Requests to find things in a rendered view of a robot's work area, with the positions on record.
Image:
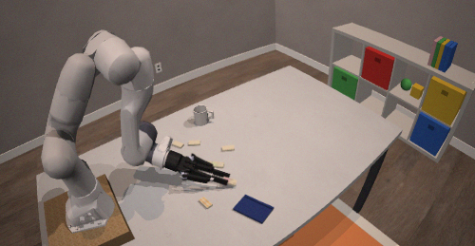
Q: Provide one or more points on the dark blue notebook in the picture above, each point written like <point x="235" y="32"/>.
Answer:
<point x="254" y="209"/>

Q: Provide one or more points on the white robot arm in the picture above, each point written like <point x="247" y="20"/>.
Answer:
<point x="114" y="59"/>

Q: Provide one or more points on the grey mug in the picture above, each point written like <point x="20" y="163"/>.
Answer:
<point x="202" y="118"/>

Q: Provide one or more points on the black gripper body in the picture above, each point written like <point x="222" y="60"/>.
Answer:
<point x="175" y="161"/>

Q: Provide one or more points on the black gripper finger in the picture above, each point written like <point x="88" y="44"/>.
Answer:
<point x="197" y="175"/>
<point x="200" y="164"/>

